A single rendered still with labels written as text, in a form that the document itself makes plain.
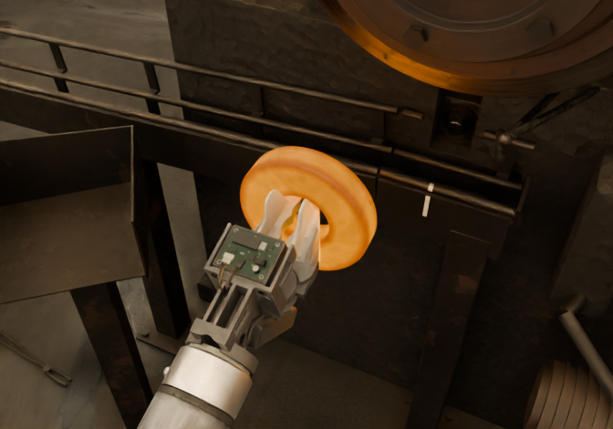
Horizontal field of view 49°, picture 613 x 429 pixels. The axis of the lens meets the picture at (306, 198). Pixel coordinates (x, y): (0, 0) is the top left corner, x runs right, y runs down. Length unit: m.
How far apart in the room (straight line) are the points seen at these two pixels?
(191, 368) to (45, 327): 1.16
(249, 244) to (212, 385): 0.13
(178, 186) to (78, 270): 0.99
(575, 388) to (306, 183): 0.51
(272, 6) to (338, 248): 0.41
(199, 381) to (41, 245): 0.54
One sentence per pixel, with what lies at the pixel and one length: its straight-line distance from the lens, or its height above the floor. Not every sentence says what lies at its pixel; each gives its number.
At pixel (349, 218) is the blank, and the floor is 0.85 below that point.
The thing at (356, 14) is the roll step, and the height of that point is 0.96.
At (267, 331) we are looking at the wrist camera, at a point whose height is 0.80.
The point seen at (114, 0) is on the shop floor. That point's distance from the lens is 2.94.
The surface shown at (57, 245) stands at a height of 0.60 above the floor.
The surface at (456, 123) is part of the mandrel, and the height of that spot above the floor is 0.75.
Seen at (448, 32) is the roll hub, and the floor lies 1.01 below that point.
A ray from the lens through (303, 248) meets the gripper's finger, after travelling 0.69.
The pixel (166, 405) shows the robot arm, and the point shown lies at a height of 0.83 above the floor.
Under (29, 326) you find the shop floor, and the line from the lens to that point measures 1.78.
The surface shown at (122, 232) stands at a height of 0.61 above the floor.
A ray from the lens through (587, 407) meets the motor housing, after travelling 1.01.
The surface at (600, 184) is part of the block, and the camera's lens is 0.89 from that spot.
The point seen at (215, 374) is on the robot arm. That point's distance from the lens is 0.61.
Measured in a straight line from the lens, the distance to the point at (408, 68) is 0.84.
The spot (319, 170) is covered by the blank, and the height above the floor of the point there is 0.90.
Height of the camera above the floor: 1.36
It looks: 45 degrees down
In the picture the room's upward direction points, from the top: straight up
